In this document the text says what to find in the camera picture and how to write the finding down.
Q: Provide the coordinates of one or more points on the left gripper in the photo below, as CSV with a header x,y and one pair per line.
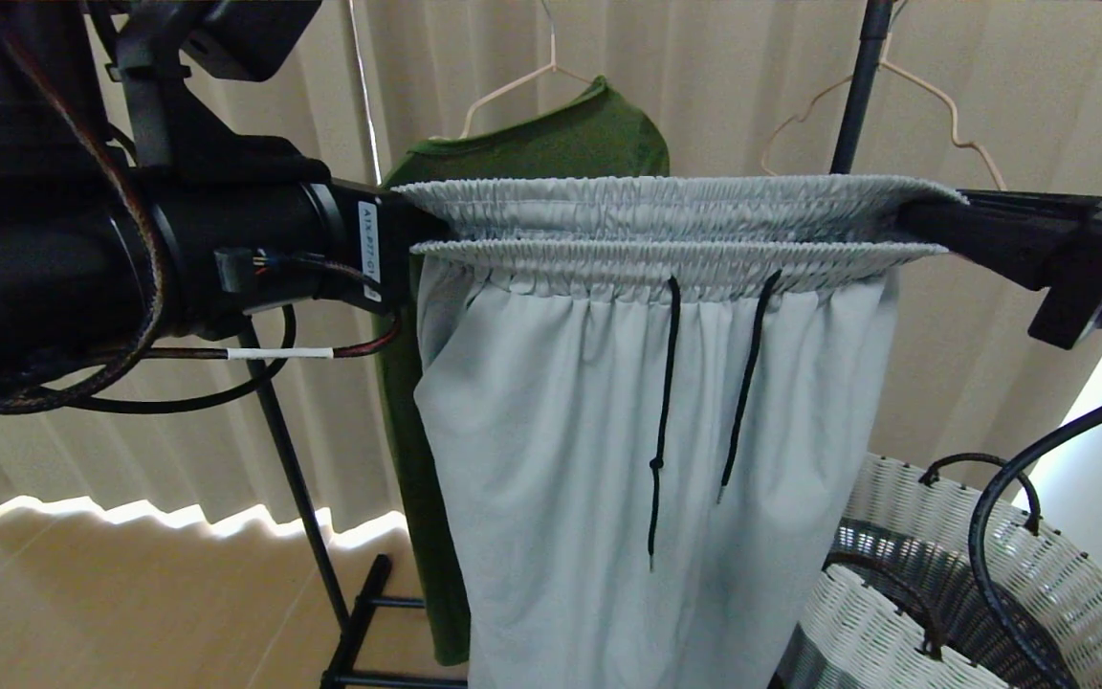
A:
x,y
245,230

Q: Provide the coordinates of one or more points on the pink clothes hanger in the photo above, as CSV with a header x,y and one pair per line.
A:
x,y
513,86
934,93

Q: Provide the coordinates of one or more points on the green long-sleeved shirt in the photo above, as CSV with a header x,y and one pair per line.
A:
x,y
570,144

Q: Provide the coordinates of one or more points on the pale grey garment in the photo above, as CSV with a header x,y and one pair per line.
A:
x,y
551,431

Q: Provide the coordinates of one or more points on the black clothes rack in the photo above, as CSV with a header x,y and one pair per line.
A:
x,y
297,478

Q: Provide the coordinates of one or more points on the white laundry basket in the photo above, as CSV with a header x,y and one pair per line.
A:
x,y
1087,612

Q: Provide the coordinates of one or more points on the beige curtain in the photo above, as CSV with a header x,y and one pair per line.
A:
x,y
704,77

